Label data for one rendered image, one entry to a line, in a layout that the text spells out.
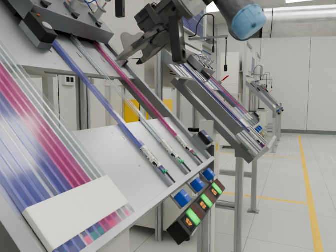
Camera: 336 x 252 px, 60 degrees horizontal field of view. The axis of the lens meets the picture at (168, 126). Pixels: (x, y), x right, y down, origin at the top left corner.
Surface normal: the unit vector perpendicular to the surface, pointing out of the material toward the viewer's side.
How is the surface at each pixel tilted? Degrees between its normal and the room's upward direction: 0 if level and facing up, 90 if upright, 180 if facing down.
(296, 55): 90
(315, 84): 90
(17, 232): 45
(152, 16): 90
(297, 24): 112
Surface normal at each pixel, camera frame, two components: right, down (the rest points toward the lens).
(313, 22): -0.27, 0.44
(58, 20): 0.65, 0.73
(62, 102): 0.92, 0.04
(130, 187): 0.65, -0.68
